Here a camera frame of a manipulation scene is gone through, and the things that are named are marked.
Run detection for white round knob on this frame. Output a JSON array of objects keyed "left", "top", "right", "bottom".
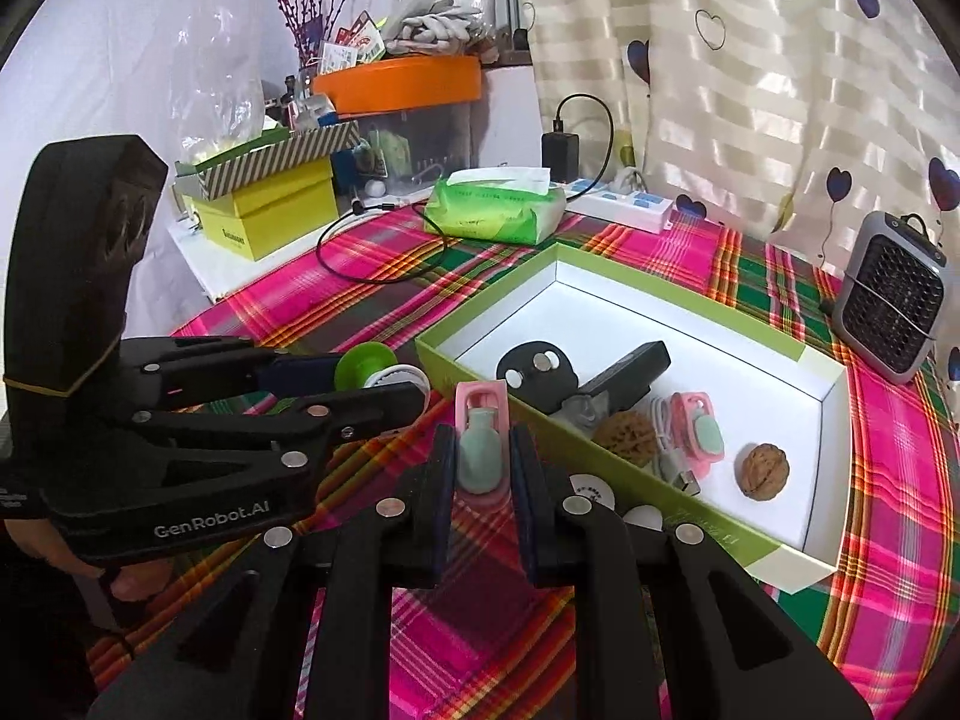
[{"left": 623, "top": 504, "right": 664, "bottom": 532}]

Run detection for white power strip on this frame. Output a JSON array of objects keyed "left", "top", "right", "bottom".
[{"left": 565, "top": 179, "right": 674, "bottom": 234}]

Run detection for yellow cardboard box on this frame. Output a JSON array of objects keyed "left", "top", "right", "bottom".
[{"left": 189, "top": 158, "right": 338, "bottom": 260}]

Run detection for plaid bed cover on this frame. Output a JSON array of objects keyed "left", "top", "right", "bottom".
[{"left": 181, "top": 211, "right": 958, "bottom": 718}]

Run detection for white work gloves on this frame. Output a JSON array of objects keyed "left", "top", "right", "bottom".
[{"left": 381, "top": 0, "right": 498, "bottom": 64}]

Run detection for large pink clip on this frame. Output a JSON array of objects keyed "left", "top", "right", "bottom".
[{"left": 669, "top": 392, "right": 726, "bottom": 481}]

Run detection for white usb cable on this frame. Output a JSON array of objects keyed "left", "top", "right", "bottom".
[{"left": 647, "top": 395, "right": 703, "bottom": 497}]

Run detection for person left hand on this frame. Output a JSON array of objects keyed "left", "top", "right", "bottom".
[{"left": 3, "top": 520, "right": 174, "bottom": 603}]

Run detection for black power adapter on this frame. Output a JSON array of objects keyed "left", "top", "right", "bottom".
[{"left": 542, "top": 132, "right": 579, "bottom": 184}]

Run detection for small pink clip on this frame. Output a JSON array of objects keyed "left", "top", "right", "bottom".
[{"left": 454, "top": 380, "right": 509, "bottom": 512}]

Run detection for grey mini desk fan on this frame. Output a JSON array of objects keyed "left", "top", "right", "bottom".
[{"left": 828, "top": 211, "right": 952, "bottom": 385}]

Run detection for heart patterned curtain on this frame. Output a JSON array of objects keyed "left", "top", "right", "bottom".
[{"left": 509, "top": 0, "right": 960, "bottom": 295}]

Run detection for striped gift box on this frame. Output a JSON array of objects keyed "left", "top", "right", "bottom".
[{"left": 174, "top": 121, "right": 361, "bottom": 202}]

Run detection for black handheld device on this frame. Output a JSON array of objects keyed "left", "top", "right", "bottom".
[{"left": 551, "top": 341, "right": 670, "bottom": 437}]

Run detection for green tissue pack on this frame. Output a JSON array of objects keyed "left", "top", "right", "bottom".
[{"left": 425, "top": 167, "right": 568, "bottom": 245}]

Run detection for green white cardboard box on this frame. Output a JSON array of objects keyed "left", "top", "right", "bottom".
[{"left": 416, "top": 245, "right": 853, "bottom": 593}]

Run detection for brown walnut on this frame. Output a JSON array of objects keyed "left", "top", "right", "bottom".
[
  {"left": 737, "top": 444, "right": 791, "bottom": 502},
  {"left": 592, "top": 410, "right": 659, "bottom": 468}
]

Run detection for black round disc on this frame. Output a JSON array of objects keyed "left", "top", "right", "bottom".
[{"left": 496, "top": 340, "right": 579, "bottom": 415}]

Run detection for green white spool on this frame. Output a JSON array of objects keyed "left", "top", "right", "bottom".
[{"left": 334, "top": 341, "right": 431, "bottom": 397}]

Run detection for black cable on table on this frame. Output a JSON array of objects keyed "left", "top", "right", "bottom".
[{"left": 314, "top": 196, "right": 452, "bottom": 286}]

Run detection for orange lid storage bin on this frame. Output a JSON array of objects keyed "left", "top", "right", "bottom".
[{"left": 311, "top": 55, "right": 483, "bottom": 193}]

